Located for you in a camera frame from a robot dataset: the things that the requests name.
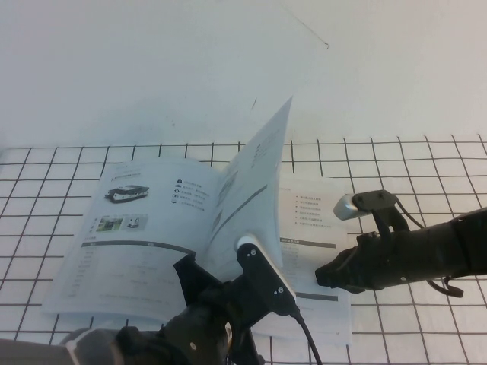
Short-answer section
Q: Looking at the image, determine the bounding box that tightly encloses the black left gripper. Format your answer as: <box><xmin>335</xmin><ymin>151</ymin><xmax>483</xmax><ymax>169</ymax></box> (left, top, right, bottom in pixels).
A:
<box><xmin>159</xmin><ymin>253</ymin><xmax>267</xmax><ymax>365</ymax></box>

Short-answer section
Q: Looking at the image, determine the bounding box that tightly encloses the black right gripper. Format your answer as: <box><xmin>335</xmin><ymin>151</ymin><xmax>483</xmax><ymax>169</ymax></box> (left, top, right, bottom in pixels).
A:
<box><xmin>314</xmin><ymin>227</ymin><xmax>431</xmax><ymax>294</ymax></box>

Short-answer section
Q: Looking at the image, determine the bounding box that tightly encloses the white manual booklet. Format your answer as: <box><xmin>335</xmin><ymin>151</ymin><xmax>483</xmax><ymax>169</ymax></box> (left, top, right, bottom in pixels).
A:
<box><xmin>40</xmin><ymin>94</ymin><xmax>353</xmax><ymax>345</ymax></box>

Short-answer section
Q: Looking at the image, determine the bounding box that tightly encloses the white black-grid tablecloth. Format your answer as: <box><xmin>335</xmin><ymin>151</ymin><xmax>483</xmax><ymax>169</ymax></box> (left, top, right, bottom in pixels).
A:
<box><xmin>0</xmin><ymin>133</ymin><xmax>487</xmax><ymax>365</ymax></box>

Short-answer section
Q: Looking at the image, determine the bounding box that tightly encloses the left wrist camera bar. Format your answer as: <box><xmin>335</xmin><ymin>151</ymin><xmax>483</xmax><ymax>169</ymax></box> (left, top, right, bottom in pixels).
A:
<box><xmin>234</xmin><ymin>233</ymin><xmax>298</xmax><ymax>316</ymax></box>

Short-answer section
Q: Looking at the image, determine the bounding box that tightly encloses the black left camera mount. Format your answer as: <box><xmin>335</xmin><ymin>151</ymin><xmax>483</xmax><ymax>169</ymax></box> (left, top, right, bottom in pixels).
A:
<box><xmin>228</xmin><ymin>243</ymin><xmax>294</xmax><ymax>328</ymax></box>

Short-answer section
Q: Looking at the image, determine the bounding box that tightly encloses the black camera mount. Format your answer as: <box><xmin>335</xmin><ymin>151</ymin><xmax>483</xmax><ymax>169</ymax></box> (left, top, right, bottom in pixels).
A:
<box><xmin>228</xmin><ymin>243</ymin><xmax>294</xmax><ymax>328</ymax></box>
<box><xmin>352</xmin><ymin>189</ymin><xmax>412</xmax><ymax>239</ymax></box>

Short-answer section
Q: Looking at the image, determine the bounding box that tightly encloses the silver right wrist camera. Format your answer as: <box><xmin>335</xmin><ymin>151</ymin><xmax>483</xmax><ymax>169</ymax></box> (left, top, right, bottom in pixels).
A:
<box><xmin>333</xmin><ymin>193</ymin><xmax>362</xmax><ymax>221</ymax></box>

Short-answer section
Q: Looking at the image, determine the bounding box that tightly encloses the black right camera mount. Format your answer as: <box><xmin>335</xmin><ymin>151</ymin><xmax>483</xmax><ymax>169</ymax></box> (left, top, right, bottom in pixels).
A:
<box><xmin>352</xmin><ymin>189</ymin><xmax>412</xmax><ymax>239</ymax></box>

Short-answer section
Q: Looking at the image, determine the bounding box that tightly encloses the thin black right camera cable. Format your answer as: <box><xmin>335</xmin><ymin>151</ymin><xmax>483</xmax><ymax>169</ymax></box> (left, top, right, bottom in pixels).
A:
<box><xmin>393</xmin><ymin>199</ymin><xmax>422</xmax><ymax>231</ymax></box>

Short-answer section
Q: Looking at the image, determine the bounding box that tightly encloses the black hooked gripper cable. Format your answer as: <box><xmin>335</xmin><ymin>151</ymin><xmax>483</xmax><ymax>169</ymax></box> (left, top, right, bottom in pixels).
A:
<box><xmin>428</xmin><ymin>276</ymin><xmax>465</xmax><ymax>300</ymax></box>

